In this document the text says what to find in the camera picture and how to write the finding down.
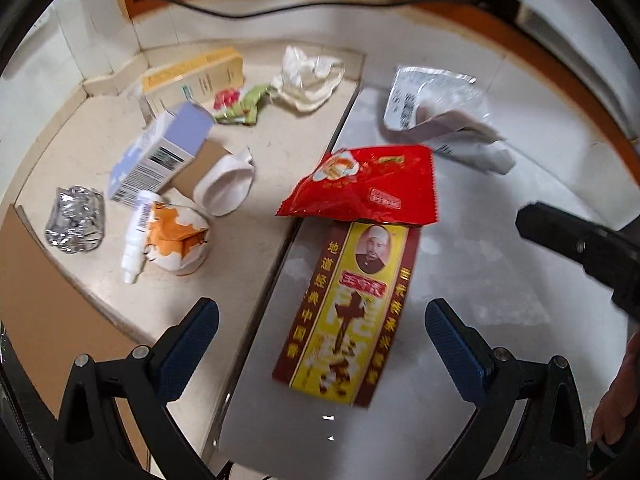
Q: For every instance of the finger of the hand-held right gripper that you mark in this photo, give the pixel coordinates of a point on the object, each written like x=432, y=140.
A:
x=575, y=240

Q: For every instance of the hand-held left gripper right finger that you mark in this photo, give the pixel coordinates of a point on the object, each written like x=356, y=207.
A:
x=455, y=350

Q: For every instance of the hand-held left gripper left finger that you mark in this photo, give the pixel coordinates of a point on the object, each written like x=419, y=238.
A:
x=192, y=345

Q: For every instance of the orange and white wrapper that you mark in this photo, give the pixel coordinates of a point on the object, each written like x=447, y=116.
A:
x=180, y=240

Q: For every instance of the red and yellow carton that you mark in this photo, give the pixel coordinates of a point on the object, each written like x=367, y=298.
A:
x=345, y=320

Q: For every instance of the small white tube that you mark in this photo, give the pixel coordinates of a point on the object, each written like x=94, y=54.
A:
x=137, y=240

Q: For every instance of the silver foil wrapper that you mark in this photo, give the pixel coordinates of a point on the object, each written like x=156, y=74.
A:
x=75, y=220

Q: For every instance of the red snack packet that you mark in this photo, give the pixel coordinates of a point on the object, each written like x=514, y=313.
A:
x=370, y=180

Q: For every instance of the lavender and white carton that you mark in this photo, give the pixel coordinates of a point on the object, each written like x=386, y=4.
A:
x=160, y=150

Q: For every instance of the silver and white plastic pouch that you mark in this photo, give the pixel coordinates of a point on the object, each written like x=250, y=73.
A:
x=430, y=95

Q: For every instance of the green and red wrapper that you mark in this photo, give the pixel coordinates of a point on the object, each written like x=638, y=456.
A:
x=240, y=105

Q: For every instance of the yellow cardboard box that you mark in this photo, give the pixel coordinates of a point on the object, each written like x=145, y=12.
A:
x=200, y=72

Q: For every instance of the white plastic bag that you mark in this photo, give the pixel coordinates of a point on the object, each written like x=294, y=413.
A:
x=305, y=82

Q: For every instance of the person's right hand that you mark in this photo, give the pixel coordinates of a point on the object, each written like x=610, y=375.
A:
x=617, y=400

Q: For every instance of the brown cardboard sheet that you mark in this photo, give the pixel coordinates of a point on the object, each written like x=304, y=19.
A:
x=40, y=300

